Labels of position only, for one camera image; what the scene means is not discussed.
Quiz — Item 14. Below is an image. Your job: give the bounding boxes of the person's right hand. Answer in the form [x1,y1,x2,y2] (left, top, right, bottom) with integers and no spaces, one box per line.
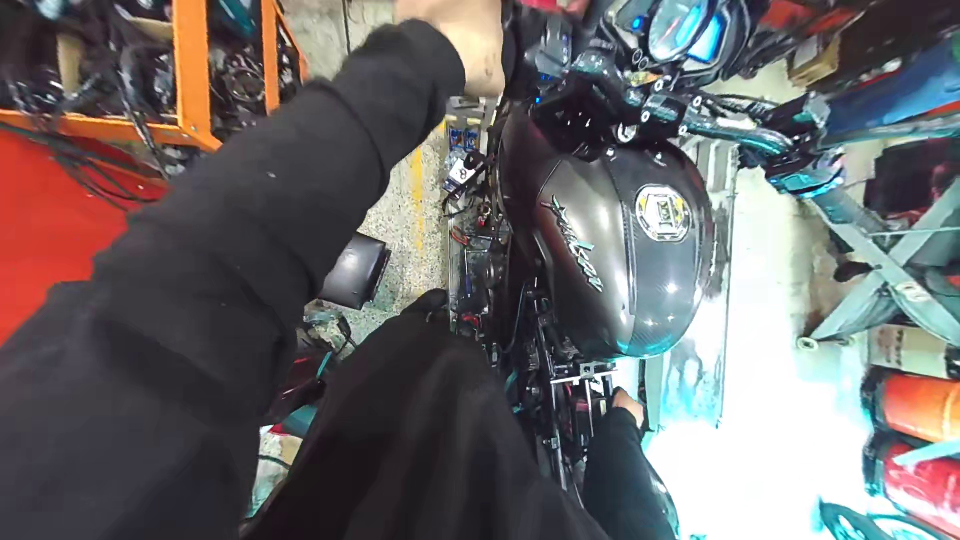
[611,386,647,431]

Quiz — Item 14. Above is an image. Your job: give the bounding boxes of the person's left hand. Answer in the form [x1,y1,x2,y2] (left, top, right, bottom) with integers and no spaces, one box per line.
[395,0,507,99]

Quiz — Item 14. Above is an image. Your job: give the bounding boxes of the black motorcycle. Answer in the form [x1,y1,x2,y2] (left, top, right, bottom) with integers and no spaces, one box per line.
[448,0,849,540]

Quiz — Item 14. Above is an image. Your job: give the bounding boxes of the black motorcycle handlebar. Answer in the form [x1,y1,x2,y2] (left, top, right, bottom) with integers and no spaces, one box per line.
[502,7,849,200]

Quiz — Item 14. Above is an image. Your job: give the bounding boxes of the person's right forearm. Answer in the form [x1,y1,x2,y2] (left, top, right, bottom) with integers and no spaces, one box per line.
[581,407,680,540]

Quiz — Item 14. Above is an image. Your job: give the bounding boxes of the person's left forearm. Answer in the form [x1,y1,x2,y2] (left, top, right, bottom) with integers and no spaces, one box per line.
[0,19,467,540]

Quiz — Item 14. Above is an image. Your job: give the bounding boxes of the grey metal platform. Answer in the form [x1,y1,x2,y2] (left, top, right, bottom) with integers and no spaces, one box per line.
[643,135,741,432]

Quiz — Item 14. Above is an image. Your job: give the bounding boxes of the dark grey fuel tank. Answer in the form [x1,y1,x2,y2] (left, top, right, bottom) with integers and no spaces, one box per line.
[498,101,715,361]

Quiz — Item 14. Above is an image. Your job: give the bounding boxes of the person's legs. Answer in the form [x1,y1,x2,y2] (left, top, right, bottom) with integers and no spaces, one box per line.
[243,288,610,540]

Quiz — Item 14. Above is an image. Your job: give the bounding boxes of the metal tray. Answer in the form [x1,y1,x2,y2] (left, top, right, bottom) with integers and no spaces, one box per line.
[447,96,502,354]

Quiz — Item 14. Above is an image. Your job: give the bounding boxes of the white tag with black print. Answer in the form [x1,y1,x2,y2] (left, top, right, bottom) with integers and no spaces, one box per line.
[444,153,489,193]

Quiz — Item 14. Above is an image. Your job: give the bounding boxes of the grey crossed metal stand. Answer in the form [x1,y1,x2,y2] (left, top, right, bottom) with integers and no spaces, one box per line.
[798,176,960,352]

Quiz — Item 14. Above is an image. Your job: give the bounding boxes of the cardboard box with print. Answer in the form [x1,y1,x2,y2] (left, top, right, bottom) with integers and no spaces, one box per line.
[868,323,952,379]

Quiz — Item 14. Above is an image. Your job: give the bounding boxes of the orange cylinder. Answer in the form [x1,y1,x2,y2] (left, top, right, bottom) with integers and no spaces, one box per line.
[861,366,960,445]

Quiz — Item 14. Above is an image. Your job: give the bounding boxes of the red cylinder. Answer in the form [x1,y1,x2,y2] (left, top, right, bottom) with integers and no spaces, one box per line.
[862,431,960,535]

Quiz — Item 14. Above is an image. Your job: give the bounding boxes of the round motorcycle instrument cluster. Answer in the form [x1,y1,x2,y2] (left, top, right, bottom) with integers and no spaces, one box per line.
[603,0,751,80]

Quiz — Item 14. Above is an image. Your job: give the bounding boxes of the small brown cardboard box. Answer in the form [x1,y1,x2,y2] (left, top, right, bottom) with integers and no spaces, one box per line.
[787,34,843,88]

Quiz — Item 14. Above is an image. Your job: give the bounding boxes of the orange metal shelf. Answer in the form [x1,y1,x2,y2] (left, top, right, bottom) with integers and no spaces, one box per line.
[0,0,310,177]

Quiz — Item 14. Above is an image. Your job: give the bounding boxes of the red cabinet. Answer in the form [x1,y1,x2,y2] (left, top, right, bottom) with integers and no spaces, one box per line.
[0,123,170,348]

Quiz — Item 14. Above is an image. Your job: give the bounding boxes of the bundle of black cables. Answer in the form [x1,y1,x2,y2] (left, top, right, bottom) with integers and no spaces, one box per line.
[0,116,168,211]

